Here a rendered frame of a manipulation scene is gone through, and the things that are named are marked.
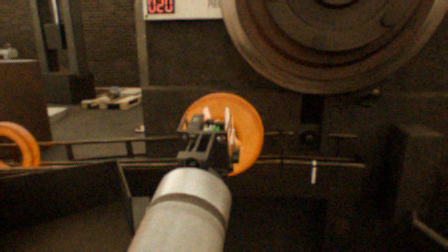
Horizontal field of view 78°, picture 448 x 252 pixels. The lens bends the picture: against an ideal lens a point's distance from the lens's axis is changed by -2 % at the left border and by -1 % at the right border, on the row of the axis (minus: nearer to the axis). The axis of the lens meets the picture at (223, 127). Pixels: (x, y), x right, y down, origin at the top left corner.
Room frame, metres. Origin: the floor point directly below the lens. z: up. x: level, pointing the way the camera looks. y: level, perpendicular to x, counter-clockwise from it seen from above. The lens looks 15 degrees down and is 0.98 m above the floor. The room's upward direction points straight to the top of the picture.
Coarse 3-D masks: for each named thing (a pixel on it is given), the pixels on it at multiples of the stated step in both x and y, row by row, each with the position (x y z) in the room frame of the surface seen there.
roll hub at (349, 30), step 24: (264, 0) 0.58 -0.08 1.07; (288, 0) 0.57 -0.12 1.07; (312, 0) 0.57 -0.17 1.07; (336, 0) 0.54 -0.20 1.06; (360, 0) 0.55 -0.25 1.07; (384, 0) 0.55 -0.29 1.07; (408, 0) 0.53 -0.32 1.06; (288, 24) 0.56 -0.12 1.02; (312, 24) 0.57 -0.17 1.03; (336, 24) 0.56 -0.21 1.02; (360, 24) 0.55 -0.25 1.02; (312, 48) 0.56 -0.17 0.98; (336, 48) 0.55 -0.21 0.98
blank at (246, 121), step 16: (208, 96) 0.50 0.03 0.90; (224, 96) 0.50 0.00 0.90; (192, 112) 0.50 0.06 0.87; (224, 112) 0.50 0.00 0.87; (240, 112) 0.49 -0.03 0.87; (256, 112) 0.51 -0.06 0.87; (240, 128) 0.49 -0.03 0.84; (256, 128) 0.49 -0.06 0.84; (256, 144) 0.49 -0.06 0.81; (240, 160) 0.49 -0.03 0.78
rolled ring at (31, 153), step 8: (0, 128) 0.79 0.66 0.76; (8, 128) 0.79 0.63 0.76; (16, 128) 0.80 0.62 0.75; (8, 136) 0.79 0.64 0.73; (16, 136) 0.79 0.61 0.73; (24, 136) 0.79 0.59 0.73; (32, 136) 0.81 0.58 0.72; (24, 144) 0.78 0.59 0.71; (32, 144) 0.79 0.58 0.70; (24, 152) 0.78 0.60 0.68; (32, 152) 0.78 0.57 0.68; (0, 160) 0.82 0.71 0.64; (24, 160) 0.78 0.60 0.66; (32, 160) 0.78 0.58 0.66
